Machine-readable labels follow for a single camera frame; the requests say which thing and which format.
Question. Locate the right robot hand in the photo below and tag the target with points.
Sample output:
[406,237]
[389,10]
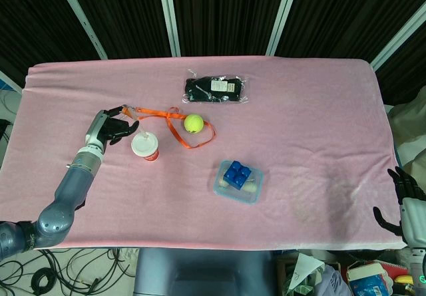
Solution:
[407,193]

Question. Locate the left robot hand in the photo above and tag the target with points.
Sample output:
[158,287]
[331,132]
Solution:
[101,128]

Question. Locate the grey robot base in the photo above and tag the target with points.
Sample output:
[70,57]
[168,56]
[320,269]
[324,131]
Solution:
[203,272]

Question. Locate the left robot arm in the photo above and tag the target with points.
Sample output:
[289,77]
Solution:
[63,196]

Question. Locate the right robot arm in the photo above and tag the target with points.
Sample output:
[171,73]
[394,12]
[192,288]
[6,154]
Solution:
[420,269]

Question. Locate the red paper cup white lid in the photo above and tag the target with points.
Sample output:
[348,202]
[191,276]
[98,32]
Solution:
[146,147]

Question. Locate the white cloth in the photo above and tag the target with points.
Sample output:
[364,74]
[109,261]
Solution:
[411,126]

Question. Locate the yellow tennis ball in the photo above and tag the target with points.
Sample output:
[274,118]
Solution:
[194,123]

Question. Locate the blue white box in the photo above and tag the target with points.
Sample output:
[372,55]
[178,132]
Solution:
[367,281]

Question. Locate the pink tablecloth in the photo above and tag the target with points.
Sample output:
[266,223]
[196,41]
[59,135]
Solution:
[213,153]

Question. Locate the black item in plastic bag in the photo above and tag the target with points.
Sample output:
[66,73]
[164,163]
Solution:
[215,89]

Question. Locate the white paper sheet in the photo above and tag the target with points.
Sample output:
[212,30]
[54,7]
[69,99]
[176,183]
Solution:
[304,271]

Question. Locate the blue building block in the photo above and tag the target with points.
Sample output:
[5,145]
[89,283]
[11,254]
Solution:
[237,174]

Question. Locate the clear plastic food container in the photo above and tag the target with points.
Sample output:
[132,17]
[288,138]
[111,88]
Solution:
[238,182]

